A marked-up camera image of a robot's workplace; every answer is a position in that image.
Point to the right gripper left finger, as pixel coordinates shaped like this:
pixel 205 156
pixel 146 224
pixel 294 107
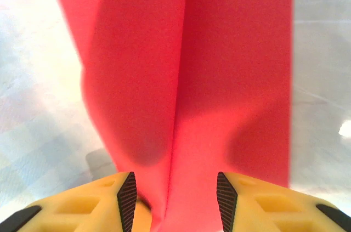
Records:
pixel 82 207

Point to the red square paper sheet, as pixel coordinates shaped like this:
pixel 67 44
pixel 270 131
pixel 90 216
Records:
pixel 192 78

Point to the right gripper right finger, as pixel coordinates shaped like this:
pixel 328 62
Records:
pixel 274 210

